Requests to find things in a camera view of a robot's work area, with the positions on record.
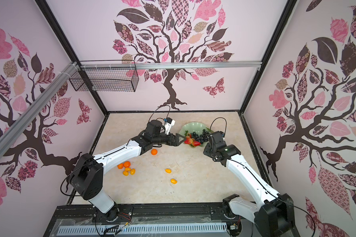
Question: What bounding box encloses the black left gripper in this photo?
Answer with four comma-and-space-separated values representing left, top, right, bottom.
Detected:
152, 132, 187, 146

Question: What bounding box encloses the green scalloped fruit bowl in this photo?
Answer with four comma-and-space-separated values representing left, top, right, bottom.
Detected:
179, 122, 209, 148

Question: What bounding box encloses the dark grape bunch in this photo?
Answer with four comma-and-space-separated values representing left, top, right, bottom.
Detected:
191, 128, 213, 144

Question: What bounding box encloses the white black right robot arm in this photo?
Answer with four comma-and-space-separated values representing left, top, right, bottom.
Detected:
203, 131, 299, 237

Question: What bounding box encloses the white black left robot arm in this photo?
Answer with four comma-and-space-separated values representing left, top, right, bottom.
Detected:
66, 118, 184, 222

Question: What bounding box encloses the orange mandarin left pile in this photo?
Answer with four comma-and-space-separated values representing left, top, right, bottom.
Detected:
124, 161, 131, 168

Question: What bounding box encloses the white vented strip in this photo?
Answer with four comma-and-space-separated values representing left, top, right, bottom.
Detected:
55, 223, 227, 237

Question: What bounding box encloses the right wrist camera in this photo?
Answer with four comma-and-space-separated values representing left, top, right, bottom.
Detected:
211, 131, 225, 146

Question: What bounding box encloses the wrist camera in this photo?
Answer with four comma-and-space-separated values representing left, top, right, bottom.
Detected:
211, 131, 225, 146
164, 118, 175, 135

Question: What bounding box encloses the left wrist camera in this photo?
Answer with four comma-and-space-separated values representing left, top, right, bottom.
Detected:
164, 118, 175, 135

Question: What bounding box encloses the black base frame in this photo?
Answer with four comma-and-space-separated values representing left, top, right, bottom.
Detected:
44, 195, 262, 237

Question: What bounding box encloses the aluminium rail back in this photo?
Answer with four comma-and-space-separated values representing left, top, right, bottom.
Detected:
80, 61, 262, 70

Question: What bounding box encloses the aluminium rail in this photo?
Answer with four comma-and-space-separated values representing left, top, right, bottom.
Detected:
0, 62, 79, 159
80, 61, 262, 70

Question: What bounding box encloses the black wire basket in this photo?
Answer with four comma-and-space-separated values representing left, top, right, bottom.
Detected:
69, 59, 139, 92

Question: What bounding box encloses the aluminium rail left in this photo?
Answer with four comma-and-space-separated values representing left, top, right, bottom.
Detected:
0, 62, 79, 159

